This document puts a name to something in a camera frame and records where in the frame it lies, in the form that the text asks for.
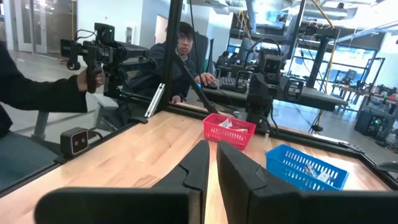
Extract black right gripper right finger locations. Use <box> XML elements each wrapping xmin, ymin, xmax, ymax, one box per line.
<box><xmin>216</xmin><ymin>140</ymin><xmax>398</xmax><ymax>224</ymax></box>

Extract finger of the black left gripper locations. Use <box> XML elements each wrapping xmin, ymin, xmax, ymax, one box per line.
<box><xmin>238</xmin><ymin>70</ymin><xmax>271</xmax><ymax>103</ymax></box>
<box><xmin>270</xmin><ymin>74</ymin><xmax>305</xmax><ymax>103</ymax></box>

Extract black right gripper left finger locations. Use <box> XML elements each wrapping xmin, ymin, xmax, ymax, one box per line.
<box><xmin>33</xmin><ymin>139</ymin><xmax>211</xmax><ymax>224</ymax></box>

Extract small dark toiletry item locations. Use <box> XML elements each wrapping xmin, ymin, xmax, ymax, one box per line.
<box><xmin>303</xmin><ymin>163</ymin><xmax>318</xmax><ymax>179</ymax></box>

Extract large black desk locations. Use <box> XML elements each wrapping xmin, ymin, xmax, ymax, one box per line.
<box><xmin>273</xmin><ymin>85</ymin><xmax>349</xmax><ymax>113</ymax></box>

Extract blue plastic basket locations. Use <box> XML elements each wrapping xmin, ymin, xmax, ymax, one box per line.
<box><xmin>265</xmin><ymin>143</ymin><xmax>350</xmax><ymax>191</ymax></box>

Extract black keyboard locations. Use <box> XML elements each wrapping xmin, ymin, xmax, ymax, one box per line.
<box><xmin>218</xmin><ymin>77</ymin><xmax>238</xmax><ymax>91</ymax></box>

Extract black keyboard desk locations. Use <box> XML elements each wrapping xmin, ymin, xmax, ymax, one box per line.
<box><xmin>201</xmin><ymin>86</ymin><xmax>249</xmax><ymax>105</ymax></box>

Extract person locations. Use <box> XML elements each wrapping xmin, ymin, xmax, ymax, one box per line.
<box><xmin>217</xmin><ymin>50</ymin><xmax>231</xmax><ymax>68</ymax></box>
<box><xmin>124</xmin><ymin>21</ymin><xmax>217</xmax><ymax>108</ymax></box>
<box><xmin>0</xmin><ymin>40</ymin><xmax>106</xmax><ymax>139</ymax></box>

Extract red plastic basket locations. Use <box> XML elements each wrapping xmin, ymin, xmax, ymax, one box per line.
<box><xmin>202</xmin><ymin>113</ymin><xmax>257</xmax><ymax>151</ymax></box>

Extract cluttered work table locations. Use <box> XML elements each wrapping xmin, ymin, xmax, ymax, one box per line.
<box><xmin>331</xmin><ymin>83</ymin><xmax>398</xmax><ymax>141</ymax></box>

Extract black computer tower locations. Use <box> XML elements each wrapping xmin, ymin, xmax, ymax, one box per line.
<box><xmin>354</xmin><ymin>108</ymin><xmax>385</xmax><ymax>138</ymax></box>

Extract grey chair armrest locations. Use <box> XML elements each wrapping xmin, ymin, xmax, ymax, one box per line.
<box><xmin>377</xmin><ymin>161</ymin><xmax>398</xmax><ymax>175</ymax></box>

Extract grey bench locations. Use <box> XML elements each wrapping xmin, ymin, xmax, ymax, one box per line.
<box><xmin>30</xmin><ymin>108</ymin><xmax>52</xmax><ymax>141</ymax></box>

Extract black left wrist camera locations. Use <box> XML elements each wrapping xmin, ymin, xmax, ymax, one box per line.
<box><xmin>259</xmin><ymin>54</ymin><xmax>283</xmax><ymax>75</ymax></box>

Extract black diagonal frame brace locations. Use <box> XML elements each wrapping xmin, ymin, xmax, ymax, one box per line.
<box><xmin>175</xmin><ymin>54</ymin><xmax>218</xmax><ymax>114</ymax></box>

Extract black frame upright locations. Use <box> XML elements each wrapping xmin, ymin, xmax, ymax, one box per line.
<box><xmin>161</xmin><ymin>0</ymin><xmax>184</xmax><ymax>111</ymax></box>

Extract silver aluminium bracket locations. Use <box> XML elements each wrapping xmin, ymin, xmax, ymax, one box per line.
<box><xmin>144</xmin><ymin>82</ymin><xmax>165</xmax><ymax>118</ymax></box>

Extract black table-level camera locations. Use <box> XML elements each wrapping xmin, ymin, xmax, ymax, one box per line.
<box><xmin>60</xmin><ymin>126</ymin><xmax>90</xmax><ymax>157</ymax></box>

